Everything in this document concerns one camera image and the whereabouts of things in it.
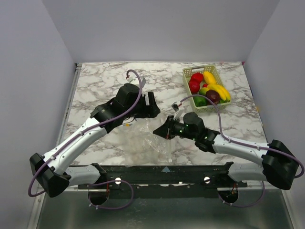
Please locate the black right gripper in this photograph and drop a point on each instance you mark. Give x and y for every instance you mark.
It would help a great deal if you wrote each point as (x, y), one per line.
(170, 127)

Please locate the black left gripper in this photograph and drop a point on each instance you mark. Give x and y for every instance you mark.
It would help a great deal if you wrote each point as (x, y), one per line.
(149, 110)

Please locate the clear zip top bag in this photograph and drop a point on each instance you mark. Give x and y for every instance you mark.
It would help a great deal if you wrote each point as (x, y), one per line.
(141, 147)

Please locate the green bell pepper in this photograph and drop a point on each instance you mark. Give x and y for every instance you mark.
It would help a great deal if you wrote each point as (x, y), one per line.
(199, 101)

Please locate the yellow green lemon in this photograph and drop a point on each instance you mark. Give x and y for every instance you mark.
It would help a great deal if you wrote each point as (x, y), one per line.
(203, 91)

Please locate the dark maroon fruit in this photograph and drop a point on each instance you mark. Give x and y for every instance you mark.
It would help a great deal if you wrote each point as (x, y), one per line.
(213, 96)

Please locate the yellow banana bunch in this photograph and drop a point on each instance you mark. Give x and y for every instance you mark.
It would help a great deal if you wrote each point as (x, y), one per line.
(223, 93)

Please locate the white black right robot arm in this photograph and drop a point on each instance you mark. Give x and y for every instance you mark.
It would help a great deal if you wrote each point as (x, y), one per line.
(272, 162)

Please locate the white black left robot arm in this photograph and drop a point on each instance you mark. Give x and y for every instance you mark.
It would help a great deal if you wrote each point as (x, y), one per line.
(52, 170)

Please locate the red round fruit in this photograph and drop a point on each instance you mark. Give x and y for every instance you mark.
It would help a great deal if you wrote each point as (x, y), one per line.
(194, 87)

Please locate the pale green perforated basket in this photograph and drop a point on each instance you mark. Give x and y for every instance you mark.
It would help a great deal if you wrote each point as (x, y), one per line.
(202, 81)

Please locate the red bell pepper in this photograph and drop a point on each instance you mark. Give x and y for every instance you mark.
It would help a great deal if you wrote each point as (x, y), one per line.
(197, 77)

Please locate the yellow mango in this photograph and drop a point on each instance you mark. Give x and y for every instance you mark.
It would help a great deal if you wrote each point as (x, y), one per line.
(209, 78)

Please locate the black mounting rail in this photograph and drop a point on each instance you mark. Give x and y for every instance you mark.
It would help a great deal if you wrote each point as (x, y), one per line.
(121, 182)

